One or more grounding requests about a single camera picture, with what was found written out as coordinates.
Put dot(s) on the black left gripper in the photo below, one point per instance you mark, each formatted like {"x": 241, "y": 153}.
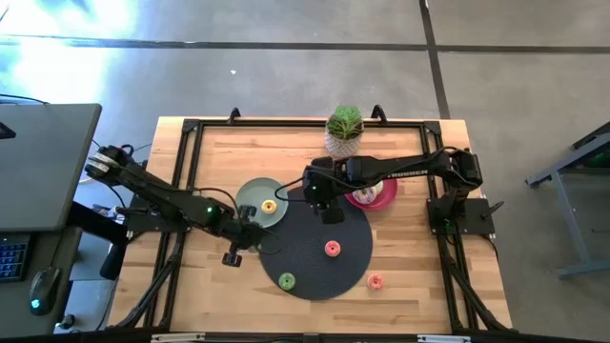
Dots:
{"x": 245, "y": 232}

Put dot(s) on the small yellow frosted donut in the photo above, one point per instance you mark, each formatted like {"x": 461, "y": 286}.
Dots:
{"x": 269, "y": 207}

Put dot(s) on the black computer mouse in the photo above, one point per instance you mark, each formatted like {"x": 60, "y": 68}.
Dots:
{"x": 45, "y": 290}

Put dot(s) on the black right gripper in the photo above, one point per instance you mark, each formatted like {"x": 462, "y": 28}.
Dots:
{"x": 326, "y": 186}

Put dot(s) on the black backlit keyboard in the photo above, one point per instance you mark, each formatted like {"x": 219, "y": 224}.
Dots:
{"x": 12, "y": 257}

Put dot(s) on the round black woven placemat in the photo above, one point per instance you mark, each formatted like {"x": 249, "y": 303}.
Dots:
{"x": 310, "y": 267}

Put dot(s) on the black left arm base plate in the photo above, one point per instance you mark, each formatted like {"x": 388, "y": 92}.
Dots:
{"x": 143, "y": 222}

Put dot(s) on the small green sprinkled donut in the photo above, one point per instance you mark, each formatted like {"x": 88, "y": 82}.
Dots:
{"x": 286, "y": 281}

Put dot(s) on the pale green plate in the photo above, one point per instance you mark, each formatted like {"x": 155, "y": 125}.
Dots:
{"x": 252, "y": 193}

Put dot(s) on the grey metal table legs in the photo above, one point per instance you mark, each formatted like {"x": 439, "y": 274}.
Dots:
{"x": 562, "y": 190}

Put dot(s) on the small black floor object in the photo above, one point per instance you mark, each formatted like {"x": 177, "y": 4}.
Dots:
{"x": 67, "y": 321}

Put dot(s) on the red plate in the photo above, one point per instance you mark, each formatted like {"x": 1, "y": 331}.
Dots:
{"x": 387, "y": 195}

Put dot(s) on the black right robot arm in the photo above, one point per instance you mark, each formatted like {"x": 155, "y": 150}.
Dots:
{"x": 405, "y": 167}

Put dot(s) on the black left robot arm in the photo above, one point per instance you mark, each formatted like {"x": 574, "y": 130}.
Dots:
{"x": 157, "y": 195}

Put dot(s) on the black office chair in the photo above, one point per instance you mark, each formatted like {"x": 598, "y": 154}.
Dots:
{"x": 95, "y": 224}

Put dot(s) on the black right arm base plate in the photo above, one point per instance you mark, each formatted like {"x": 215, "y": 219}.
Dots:
{"x": 476, "y": 214}

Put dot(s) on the black clamp lever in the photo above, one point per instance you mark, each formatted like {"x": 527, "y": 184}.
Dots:
{"x": 493, "y": 209}

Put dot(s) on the silver bracket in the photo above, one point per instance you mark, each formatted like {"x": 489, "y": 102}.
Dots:
{"x": 443, "y": 339}
{"x": 178, "y": 337}

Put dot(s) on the small pink sprinkled donut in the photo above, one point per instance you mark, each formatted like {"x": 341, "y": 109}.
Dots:
{"x": 332, "y": 248}

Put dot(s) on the large pale green frosted donut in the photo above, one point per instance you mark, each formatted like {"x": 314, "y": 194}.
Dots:
{"x": 379, "y": 187}

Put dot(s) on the black aluminium table frame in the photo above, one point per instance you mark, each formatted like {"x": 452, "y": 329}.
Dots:
{"x": 286, "y": 123}

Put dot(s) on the grey office desk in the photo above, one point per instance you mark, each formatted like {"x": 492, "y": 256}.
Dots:
{"x": 43, "y": 167}

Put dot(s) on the large white frosted donut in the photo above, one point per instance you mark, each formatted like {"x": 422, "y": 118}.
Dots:
{"x": 366, "y": 195}

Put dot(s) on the potted plant in white pot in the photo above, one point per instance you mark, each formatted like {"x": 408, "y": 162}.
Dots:
{"x": 344, "y": 128}

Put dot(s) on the small lilac pink frosted donut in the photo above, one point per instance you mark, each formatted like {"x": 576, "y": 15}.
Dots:
{"x": 375, "y": 282}

